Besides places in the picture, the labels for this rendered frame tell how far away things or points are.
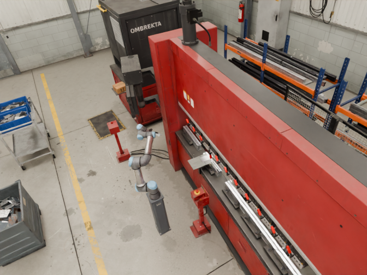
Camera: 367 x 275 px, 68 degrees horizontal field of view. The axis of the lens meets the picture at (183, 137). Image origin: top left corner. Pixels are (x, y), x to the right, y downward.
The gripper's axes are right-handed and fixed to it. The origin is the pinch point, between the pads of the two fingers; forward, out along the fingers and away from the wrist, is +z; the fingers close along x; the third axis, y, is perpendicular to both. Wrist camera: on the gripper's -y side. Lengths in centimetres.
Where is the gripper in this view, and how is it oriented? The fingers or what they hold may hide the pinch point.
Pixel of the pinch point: (157, 137)
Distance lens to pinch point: 357.8
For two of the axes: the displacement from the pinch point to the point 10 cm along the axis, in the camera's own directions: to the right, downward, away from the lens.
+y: 1.9, 7.1, -6.8
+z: 6.2, 4.5, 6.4
